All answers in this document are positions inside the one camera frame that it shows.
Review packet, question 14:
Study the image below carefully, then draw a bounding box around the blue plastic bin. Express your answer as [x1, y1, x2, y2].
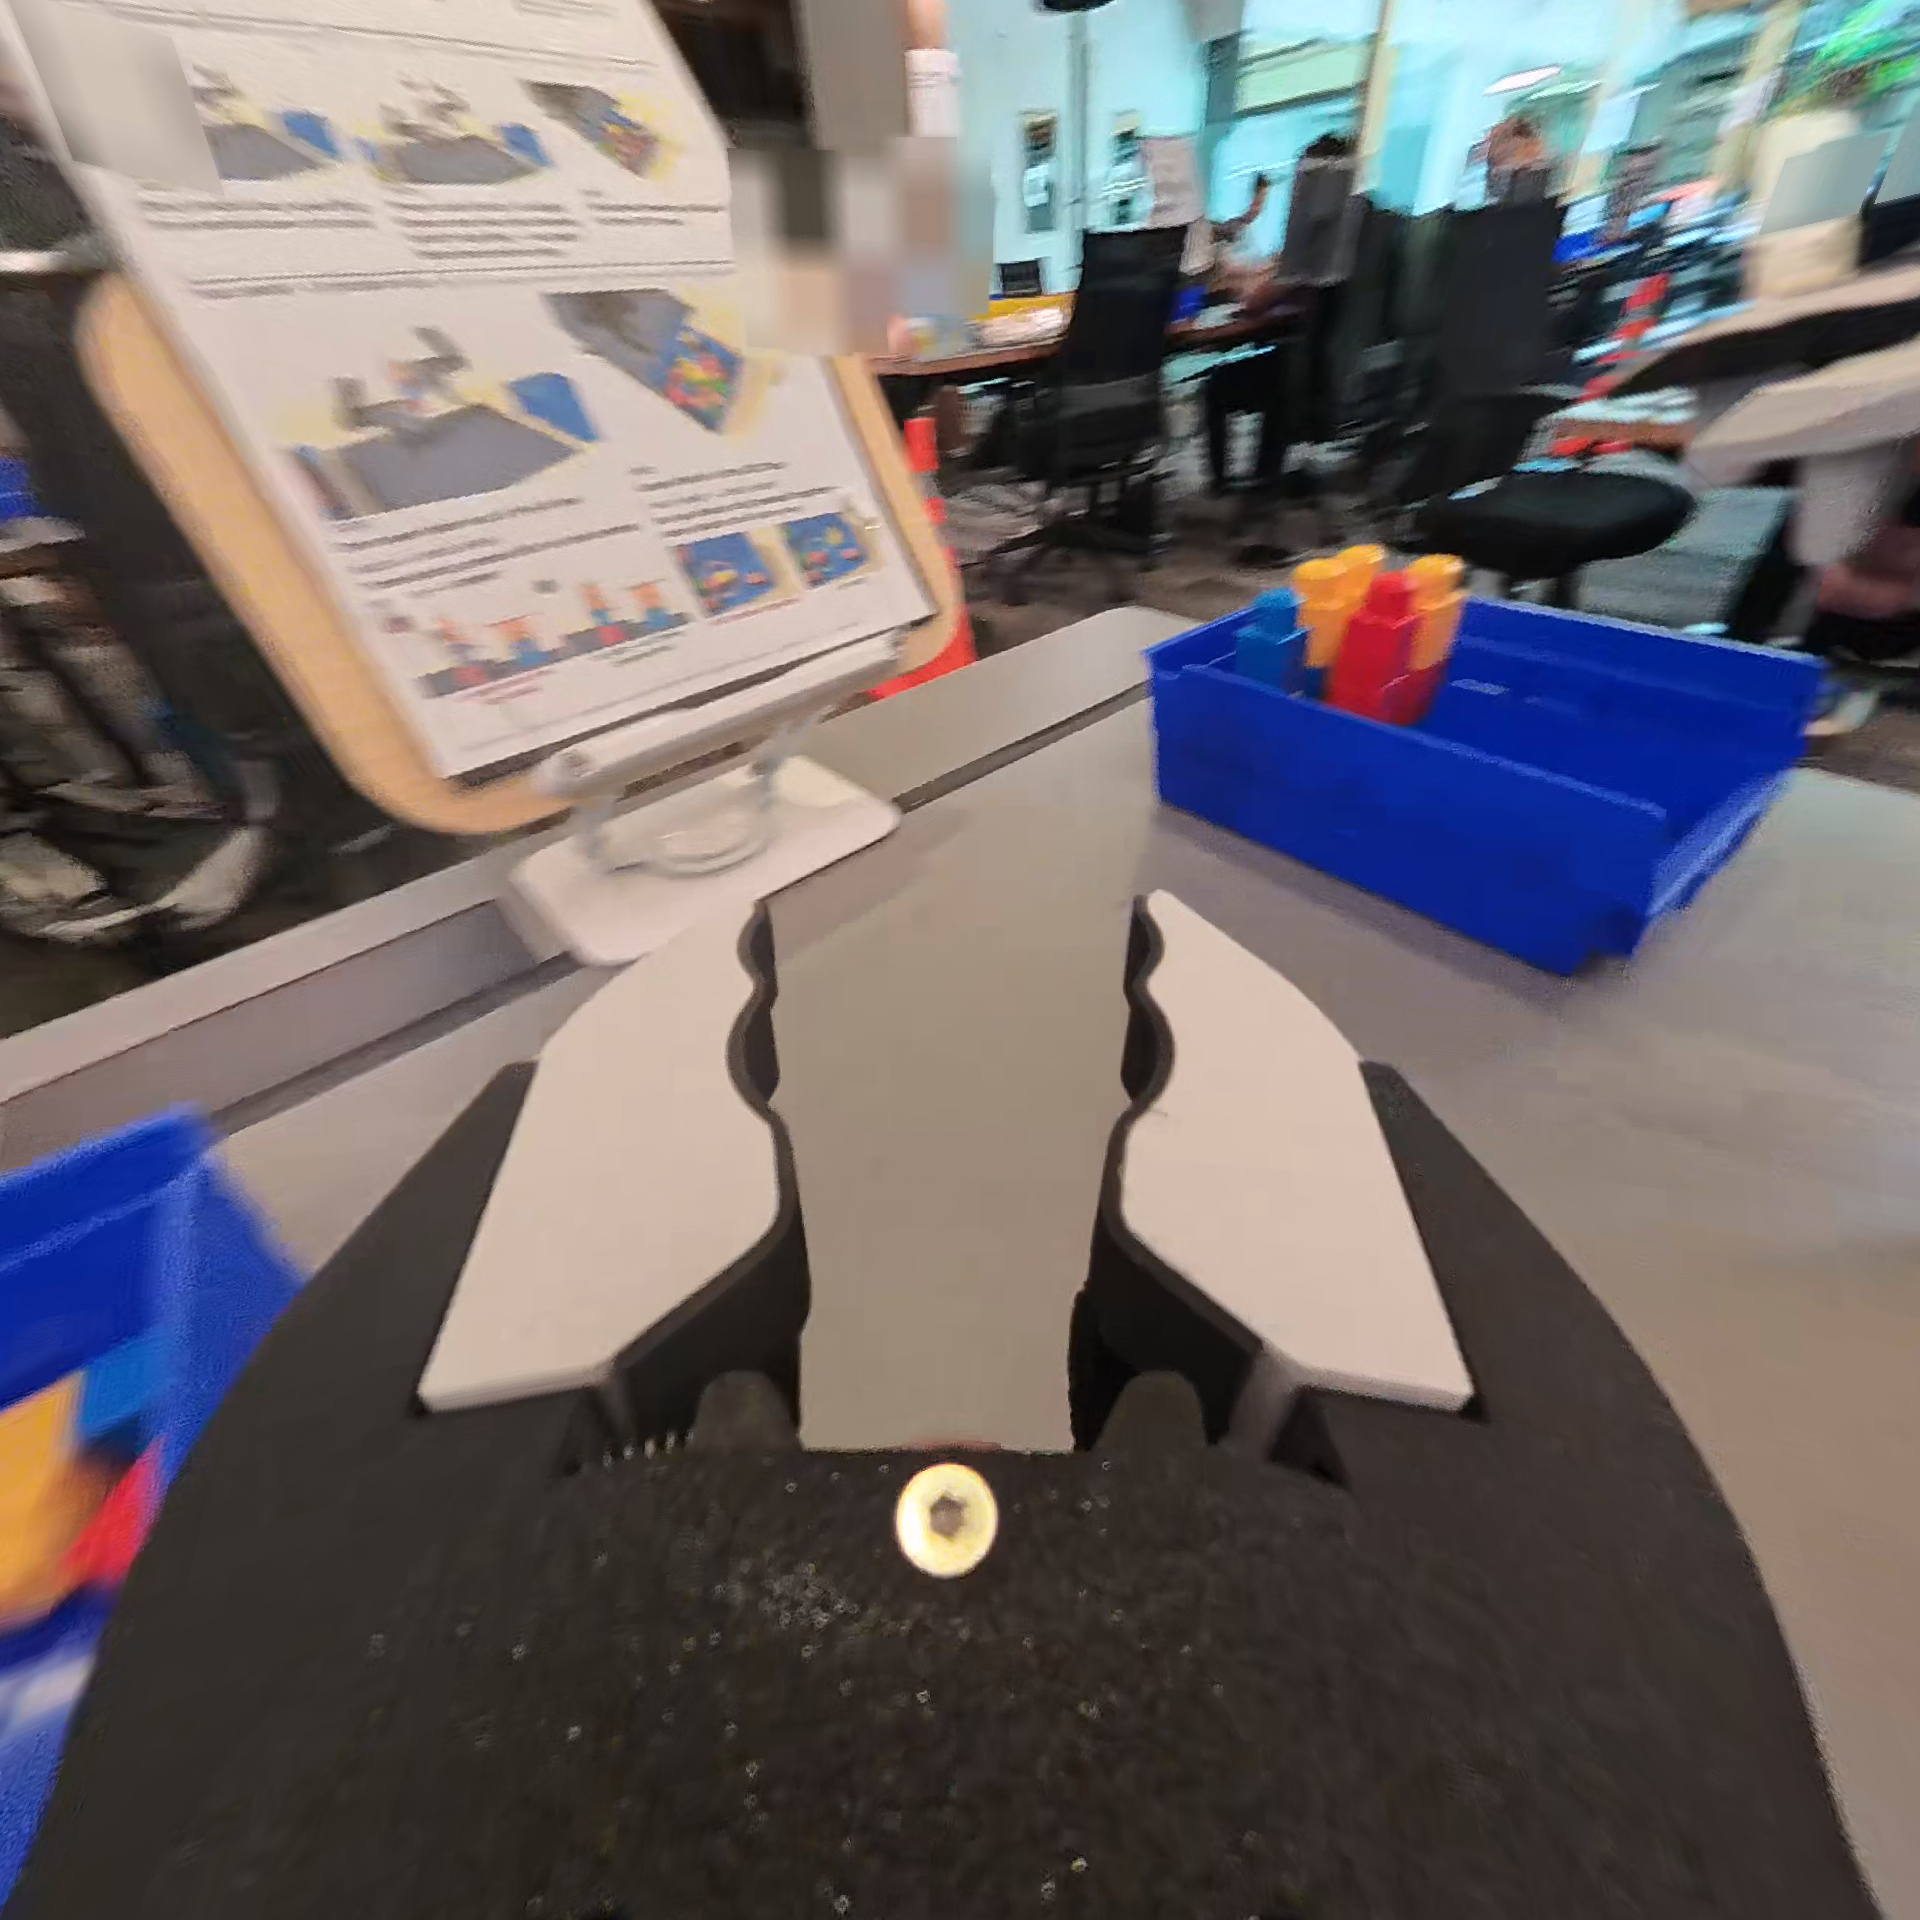
[0, 1106, 310, 1854]
[1145, 588, 1831, 981]

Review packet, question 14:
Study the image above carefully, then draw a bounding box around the orange traffic cone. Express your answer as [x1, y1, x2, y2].
[867, 416, 980, 705]

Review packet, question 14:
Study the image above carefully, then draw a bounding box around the black office chair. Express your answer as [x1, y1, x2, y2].
[1033, 225, 1191, 569]
[1414, 203, 1701, 590]

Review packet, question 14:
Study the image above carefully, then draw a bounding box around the red mega block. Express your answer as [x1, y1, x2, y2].
[1327, 570, 1429, 727]

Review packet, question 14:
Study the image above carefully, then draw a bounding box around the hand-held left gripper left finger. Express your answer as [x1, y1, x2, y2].
[415, 897, 812, 1450]

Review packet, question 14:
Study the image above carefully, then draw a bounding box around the instruction sheet on white stand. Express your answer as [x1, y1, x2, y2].
[72, 271, 967, 970]

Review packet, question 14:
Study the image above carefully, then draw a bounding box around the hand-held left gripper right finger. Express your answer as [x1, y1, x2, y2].
[1065, 888, 1479, 1455]

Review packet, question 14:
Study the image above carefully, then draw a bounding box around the yellow mega block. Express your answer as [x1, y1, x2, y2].
[1293, 546, 1386, 709]
[1403, 554, 1471, 709]

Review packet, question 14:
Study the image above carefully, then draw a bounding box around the pile of blocks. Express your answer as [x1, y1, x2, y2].
[0, 1357, 168, 1631]

